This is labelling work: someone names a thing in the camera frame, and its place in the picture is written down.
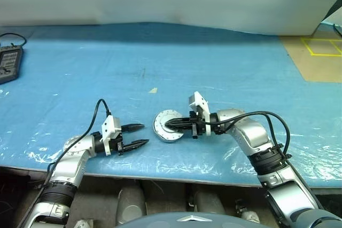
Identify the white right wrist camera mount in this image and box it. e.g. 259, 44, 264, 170
188, 91, 212, 136

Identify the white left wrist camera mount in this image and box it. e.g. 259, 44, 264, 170
100, 115, 122, 157

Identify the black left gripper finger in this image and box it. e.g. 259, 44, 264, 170
122, 139, 150, 152
121, 123, 146, 133

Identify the silver motor lid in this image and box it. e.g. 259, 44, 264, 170
152, 109, 185, 138

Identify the blue plastic table cover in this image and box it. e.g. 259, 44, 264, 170
0, 21, 342, 189

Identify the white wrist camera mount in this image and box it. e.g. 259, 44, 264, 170
100, 115, 122, 157
188, 91, 212, 136

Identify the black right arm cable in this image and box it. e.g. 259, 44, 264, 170
205, 112, 292, 159

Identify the black handheld controller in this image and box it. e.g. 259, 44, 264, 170
0, 45, 25, 85

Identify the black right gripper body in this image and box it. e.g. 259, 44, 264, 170
189, 110, 207, 140

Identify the grey rounded robot leg cover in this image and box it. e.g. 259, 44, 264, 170
192, 190, 227, 215
116, 184, 147, 225

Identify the black power strip cable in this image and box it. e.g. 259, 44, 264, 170
0, 33, 28, 49

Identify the grey robot torso silver emblem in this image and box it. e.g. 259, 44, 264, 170
114, 211, 259, 228

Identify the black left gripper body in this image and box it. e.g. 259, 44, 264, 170
108, 131, 125, 157

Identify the white mottled rounded shape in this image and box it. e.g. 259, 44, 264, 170
74, 218, 95, 228
235, 198, 261, 225

